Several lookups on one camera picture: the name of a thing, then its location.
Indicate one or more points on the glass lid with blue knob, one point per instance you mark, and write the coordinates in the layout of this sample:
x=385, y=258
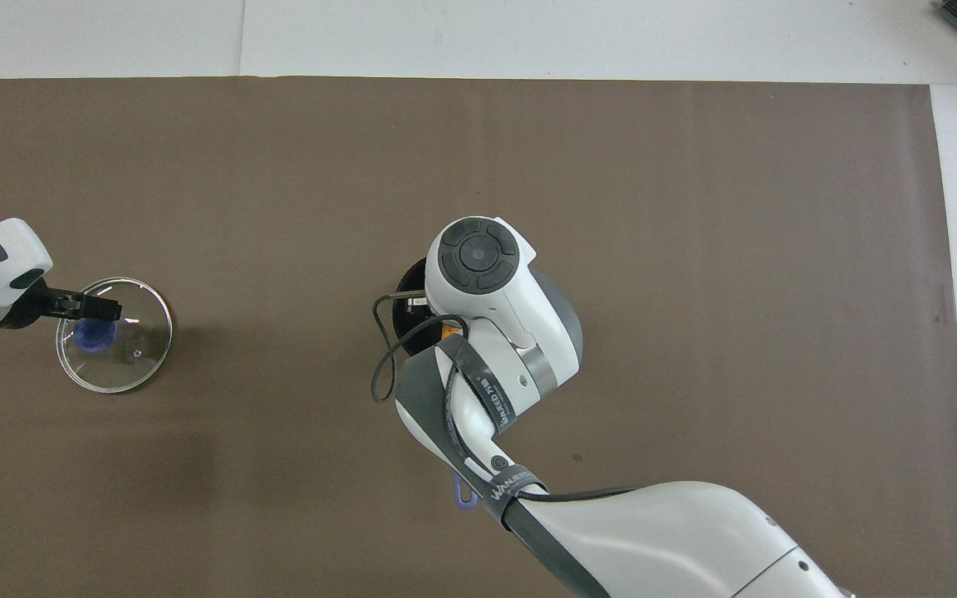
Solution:
x=134, y=357

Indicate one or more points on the brown table mat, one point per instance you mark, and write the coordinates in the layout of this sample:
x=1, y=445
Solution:
x=279, y=166

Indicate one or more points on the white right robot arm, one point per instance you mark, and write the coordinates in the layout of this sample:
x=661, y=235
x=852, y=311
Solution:
x=653, y=540

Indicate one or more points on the yellow toy corn cob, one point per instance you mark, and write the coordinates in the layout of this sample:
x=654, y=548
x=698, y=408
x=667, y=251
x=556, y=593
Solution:
x=451, y=331

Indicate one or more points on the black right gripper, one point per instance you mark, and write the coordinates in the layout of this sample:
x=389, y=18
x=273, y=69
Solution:
x=414, y=302

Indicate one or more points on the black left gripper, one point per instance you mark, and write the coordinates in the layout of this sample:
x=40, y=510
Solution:
x=34, y=303

